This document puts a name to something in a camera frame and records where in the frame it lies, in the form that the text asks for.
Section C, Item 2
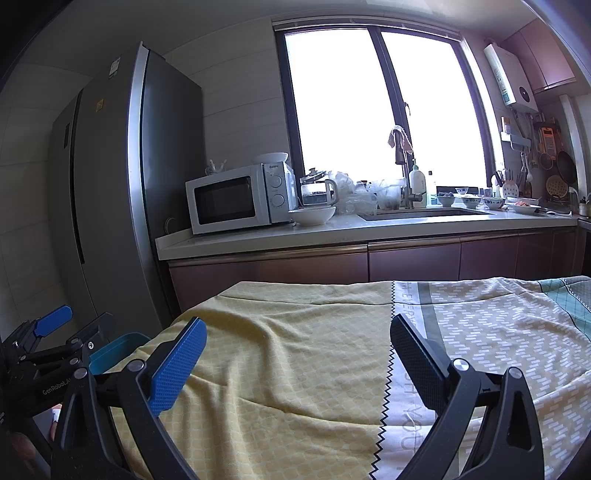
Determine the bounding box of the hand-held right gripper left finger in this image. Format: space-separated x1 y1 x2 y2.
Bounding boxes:
50 316 208 480

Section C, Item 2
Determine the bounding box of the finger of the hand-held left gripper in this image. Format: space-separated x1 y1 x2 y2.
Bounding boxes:
9 305 74 352
67 313 116 357

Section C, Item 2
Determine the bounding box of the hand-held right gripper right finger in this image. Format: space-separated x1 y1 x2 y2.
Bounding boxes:
389 314 546 480

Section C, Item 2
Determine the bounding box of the blue plastic bin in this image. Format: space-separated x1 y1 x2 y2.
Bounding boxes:
88 332 151 376

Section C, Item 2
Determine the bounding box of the brown kitchen base cabinet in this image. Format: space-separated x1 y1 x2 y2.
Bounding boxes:
154 213 580 315

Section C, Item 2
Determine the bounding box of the yellow and grey printed bedsheet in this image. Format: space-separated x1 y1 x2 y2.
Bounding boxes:
108 276 591 480

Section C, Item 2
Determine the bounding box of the kitchen sink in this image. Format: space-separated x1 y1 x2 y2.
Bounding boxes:
358 206 492 221

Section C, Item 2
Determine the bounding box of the silver refrigerator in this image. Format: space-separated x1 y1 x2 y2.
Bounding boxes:
50 41 204 330

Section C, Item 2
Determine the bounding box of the teal checked cloth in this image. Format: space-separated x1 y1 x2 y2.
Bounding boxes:
538 276 591 333

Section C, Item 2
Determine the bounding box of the pile of clear plastic containers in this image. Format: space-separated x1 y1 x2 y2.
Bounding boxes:
330 170 402 215

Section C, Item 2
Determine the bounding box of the metal kitchen faucet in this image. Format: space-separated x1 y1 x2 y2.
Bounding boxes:
394 129 423 209

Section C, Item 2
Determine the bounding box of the wide white bowl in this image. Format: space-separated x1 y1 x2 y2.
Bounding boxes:
288 206 337 227

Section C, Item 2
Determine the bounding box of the white soap bottle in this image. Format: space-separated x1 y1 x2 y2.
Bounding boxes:
410 159 426 197

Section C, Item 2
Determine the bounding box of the plate with red food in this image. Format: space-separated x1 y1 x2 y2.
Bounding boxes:
505 198 541 215

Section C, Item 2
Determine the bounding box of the white microwave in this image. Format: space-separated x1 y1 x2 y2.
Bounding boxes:
185 162 298 235

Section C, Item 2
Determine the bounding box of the glass kettle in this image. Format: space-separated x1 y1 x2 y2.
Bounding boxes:
300 167 338 207

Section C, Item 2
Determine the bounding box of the pink dishcloth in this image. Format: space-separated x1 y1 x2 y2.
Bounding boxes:
388 126 414 153

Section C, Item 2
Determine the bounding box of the dark hanging pan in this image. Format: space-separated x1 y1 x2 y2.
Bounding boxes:
556 150 575 183

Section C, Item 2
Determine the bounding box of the white water heater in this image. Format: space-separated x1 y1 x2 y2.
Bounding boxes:
483 42 540 114

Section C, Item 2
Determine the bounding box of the white wall shelf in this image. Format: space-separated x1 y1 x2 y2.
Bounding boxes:
501 117 532 151

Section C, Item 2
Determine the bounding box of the brown wall cabinet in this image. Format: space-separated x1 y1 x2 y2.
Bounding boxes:
501 18 578 95

